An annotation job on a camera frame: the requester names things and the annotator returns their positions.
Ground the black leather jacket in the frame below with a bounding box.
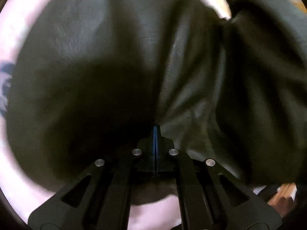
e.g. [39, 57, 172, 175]
[6, 0, 306, 191]

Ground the person's right hand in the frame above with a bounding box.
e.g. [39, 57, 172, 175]
[268, 183, 297, 218]

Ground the pink cartoon bed blanket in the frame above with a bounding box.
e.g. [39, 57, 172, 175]
[0, 0, 264, 230]

